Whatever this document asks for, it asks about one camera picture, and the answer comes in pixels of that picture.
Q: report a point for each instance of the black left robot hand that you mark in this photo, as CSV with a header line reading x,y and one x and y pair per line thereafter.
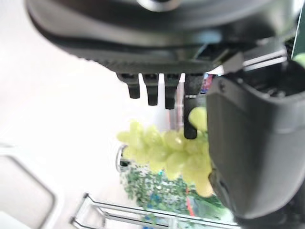
x,y
250,143

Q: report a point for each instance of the green grape bunch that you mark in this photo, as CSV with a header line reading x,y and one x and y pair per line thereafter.
x,y
171,152

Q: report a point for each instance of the green leafy plant decoration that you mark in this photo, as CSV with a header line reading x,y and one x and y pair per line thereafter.
x,y
157,188

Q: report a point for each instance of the white rounded tray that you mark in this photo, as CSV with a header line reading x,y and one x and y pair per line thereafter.
x,y
28,188

